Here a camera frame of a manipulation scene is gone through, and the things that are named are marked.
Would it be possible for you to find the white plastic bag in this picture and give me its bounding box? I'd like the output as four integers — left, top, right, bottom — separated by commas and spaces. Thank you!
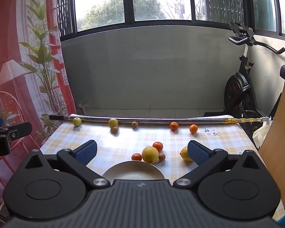
253, 121, 273, 150

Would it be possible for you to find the black exercise bike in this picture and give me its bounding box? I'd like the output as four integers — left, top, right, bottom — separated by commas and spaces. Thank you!
204, 22, 285, 145

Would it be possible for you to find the printed red curtain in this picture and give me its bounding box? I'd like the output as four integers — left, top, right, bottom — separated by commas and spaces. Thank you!
0, 0, 76, 224

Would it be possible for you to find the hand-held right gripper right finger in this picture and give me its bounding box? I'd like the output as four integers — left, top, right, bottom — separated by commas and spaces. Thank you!
173, 140, 268, 190

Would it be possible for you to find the yellow lemon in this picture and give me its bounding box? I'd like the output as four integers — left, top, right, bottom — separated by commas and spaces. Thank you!
180, 146, 193, 161

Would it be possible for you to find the long metal pole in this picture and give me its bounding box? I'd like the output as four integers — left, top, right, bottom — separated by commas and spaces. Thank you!
49, 115, 272, 125

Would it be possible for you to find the dark framed window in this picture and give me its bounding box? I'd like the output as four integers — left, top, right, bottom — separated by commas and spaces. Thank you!
56, 0, 285, 37

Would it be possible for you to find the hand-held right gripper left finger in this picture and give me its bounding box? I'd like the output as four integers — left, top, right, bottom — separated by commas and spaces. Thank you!
17, 140, 111, 190

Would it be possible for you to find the white plate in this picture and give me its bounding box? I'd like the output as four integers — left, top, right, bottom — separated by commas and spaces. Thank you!
102, 161, 165, 183

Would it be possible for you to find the large yellow citrus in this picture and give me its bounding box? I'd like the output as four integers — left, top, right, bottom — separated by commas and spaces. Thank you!
142, 146, 159, 164

